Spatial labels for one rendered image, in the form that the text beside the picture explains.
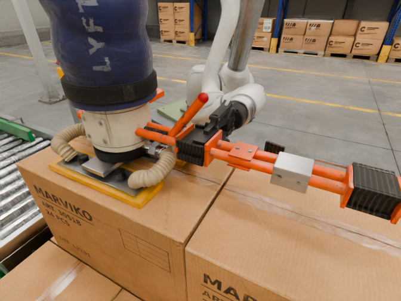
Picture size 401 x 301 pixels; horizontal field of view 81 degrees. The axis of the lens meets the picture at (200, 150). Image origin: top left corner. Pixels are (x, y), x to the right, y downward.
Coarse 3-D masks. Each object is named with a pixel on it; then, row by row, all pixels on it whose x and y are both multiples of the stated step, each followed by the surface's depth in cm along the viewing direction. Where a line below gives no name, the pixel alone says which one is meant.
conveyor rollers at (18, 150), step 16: (0, 144) 158; (16, 144) 158; (32, 144) 159; (48, 144) 160; (0, 160) 144; (16, 160) 144; (0, 176) 131; (16, 176) 130; (0, 192) 118; (16, 192) 118; (0, 208) 110; (16, 208) 109; (0, 224) 103; (16, 224) 101
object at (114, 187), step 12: (84, 156) 66; (60, 168) 66; (72, 168) 65; (120, 168) 61; (84, 180) 62; (96, 180) 62; (108, 180) 61; (120, 180) 60; (108, 192) 58; (120, 192) 58; (132, 192) 57; (144, 192) 58; (156, 192) 60; (132, 204) 56; (144, 204) 56
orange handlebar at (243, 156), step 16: (160, 96) 84; (80, 112) 69; (160, 128) 61; (224, 144) 54; (240, 144) 53; (224, 160) 51; (240, 160) 49; (256, 160) 48; (272, 160) 50; (320, 176) 47; (336, 176) 45; (336, 192) 42
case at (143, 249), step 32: (32, 160) 73; (32, 192) 77; (64, 192) 64; (96, 192) 60; (160, 192) 60; (192, 192) 60; (64, 224) 77; (96, 224) 64; (128, 224) 55; (160, 224) 52; (192, 224) 52; (96, 256) 78; (128, 256) 65; (160, 256) 56; (128, 288) 78; (160, 288) 65
